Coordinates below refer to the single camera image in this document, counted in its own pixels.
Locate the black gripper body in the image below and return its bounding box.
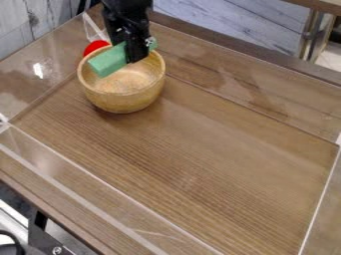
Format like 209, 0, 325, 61
103, 9, 150, 35

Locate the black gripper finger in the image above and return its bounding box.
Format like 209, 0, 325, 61
125, 30, 152, 63
109, 28, 125, 46

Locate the green rectangular block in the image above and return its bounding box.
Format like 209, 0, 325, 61
87, 37, 161, 79

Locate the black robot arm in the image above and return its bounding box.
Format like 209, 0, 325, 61
101, 0, 154, 63

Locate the light wooden bowl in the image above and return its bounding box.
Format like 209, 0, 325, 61
78, 46, 166, 114

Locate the clear acrylic corner piece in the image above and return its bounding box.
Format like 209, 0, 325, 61
82, 13, 110, 42

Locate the red ball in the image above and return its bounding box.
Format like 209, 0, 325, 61
83, 40, 111, 57

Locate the wooden table leg background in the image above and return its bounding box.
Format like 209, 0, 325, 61
299, 10, 337, 63

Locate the clear acrylic front barrier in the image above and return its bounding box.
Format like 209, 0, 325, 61
0, 119, 222, 255

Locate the black table leg bracket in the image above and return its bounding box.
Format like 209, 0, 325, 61
29, 210, 77, 255

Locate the black cable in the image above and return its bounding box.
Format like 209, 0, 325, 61
0, 229, 27, 255

